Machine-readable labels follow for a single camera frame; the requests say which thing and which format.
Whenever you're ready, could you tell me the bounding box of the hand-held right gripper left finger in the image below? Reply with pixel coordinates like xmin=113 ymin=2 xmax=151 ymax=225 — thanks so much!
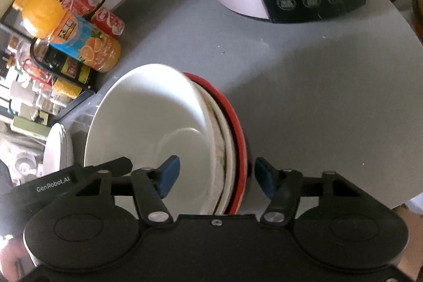
xmin=75 ymin=155 xmax=182 ymax=224

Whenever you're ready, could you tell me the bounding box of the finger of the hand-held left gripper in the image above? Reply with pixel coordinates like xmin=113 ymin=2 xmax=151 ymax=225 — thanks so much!
xmin=84 ymin=156 xmax=133 ymax=175

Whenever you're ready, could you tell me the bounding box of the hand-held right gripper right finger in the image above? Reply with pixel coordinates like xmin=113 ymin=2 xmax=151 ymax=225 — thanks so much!
xmin=254 ymin=157 xmax=362 ymax=226

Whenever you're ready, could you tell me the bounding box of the red-rimmed black bowl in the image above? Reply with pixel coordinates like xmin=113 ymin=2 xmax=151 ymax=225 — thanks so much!
xmin=182 ymin=72 xmax=255 ymax=215

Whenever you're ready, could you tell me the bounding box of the large white bowl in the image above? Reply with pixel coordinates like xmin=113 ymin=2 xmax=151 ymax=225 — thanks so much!
xmin=84 ymin=64 xmax=212 ymax=215

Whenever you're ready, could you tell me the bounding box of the person's left hand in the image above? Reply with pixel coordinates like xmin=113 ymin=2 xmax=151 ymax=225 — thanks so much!
xmin=0 ymin=234 xmax=34 ymax=273

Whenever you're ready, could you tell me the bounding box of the white plate with blue print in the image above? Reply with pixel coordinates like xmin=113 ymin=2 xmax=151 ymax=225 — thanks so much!
xmin=43 ymin=123 xmax=75 ymax=177

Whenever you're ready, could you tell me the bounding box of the yellow packet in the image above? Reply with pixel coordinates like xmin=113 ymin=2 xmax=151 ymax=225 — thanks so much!
xmin=53 ymin=79 xmax=83 ymax=99

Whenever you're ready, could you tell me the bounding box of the dark sauce bottle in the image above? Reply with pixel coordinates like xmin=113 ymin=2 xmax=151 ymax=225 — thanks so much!
xmin=46 ymin=49 xmax=94 ymax=88

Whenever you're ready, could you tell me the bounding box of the orange juice bottle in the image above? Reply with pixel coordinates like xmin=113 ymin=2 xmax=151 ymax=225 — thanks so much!
xmin=12 ymin=0 xmax=122 ymax=74

